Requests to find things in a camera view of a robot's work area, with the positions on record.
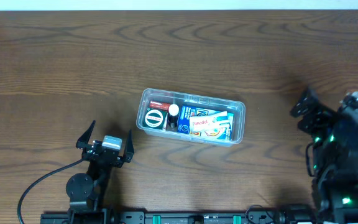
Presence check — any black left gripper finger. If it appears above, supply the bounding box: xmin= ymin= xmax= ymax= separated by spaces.
xmin=123 ymin=130 xmax=135 ymax=163
xmin=76 ymin=120 xmax=96 ymax=149

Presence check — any green round-label box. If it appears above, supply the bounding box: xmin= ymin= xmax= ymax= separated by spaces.
xmin=142 ymin=108 xmax=167 ymax=130

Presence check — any red orange Panadol box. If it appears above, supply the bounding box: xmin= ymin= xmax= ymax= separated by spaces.
xmin=149 ymin=101 xmax=171 ymax=111

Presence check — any dark bottle white cap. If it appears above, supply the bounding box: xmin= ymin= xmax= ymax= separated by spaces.
xmin=168 ymin=104 xmax=180 ymax=128

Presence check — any blue Kool Fever box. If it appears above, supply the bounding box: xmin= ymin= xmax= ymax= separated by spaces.
xmin=177 ymin=106 xmax=234 ymax=141

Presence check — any white Panadol box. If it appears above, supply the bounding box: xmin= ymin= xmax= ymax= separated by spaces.
xmin=189 ymin=111 xmax=229 ymax=132

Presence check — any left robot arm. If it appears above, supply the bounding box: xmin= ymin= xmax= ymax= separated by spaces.
xmin=66 ymin=121 xmax=134 ymax=224

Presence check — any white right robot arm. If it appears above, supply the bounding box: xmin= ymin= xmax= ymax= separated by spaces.
xmin=290 ymin=88 xmax=358 ymax=223

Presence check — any clear plastic container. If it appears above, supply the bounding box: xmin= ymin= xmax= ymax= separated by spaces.
xmin=137 ymin=88 xmax=246 ymax=147

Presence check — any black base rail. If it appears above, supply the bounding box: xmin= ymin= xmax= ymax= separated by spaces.
xmin=40 ymin=205 xmax=318 ymax=224

